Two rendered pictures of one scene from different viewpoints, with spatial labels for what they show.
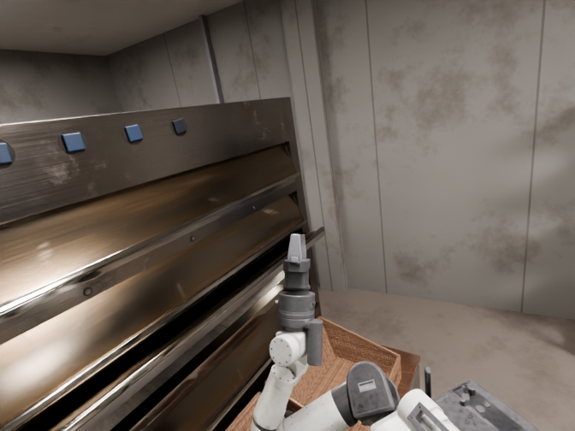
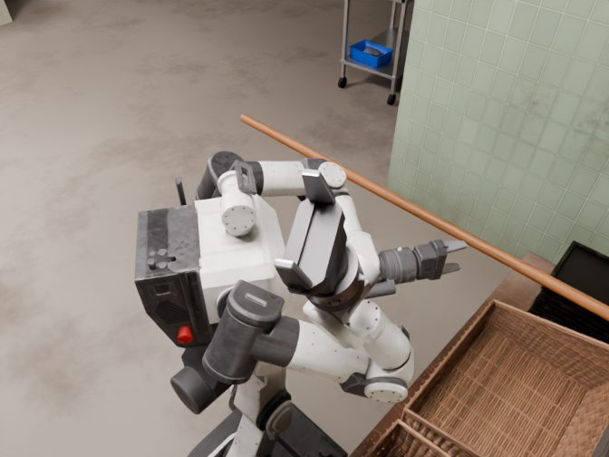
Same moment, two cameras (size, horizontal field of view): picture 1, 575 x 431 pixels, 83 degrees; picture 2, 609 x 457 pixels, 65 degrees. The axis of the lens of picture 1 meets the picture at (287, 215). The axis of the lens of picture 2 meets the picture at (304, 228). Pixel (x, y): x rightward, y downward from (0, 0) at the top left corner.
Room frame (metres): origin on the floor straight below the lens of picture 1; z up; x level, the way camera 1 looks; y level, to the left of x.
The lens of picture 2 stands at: (1.10, 0.04, 2.09)
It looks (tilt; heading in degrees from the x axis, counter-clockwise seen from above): 44 degrees down; 188
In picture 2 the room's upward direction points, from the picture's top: straight up
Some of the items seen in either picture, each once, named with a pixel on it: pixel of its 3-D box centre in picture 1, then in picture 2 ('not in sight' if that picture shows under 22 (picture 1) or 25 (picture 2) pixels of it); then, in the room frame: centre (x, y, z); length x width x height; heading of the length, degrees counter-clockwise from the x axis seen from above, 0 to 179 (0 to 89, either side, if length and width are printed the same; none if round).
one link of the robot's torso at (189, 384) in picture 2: not in sight; (226, 354); (0.47, -0.25, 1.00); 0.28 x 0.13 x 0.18; 145
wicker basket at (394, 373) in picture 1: (337, 379); not in sight; (1.30, -0.12, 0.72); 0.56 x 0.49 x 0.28; 143
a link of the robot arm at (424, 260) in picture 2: not in sight; (416, 262); (0.26, 0.21, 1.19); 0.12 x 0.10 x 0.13; 110
